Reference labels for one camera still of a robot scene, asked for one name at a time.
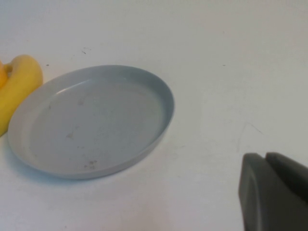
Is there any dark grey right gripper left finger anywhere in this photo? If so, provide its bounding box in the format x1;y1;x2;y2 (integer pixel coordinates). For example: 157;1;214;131
238;153;308;231

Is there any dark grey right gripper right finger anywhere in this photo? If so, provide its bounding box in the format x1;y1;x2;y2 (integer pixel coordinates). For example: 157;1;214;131
265;152;308;204

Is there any grey-blue round plate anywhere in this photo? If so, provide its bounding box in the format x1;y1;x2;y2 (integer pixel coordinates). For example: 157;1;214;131
8;64;176;180

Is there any short yellow plastic banana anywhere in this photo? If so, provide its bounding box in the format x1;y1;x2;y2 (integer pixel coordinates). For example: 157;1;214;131
0;54;44;138

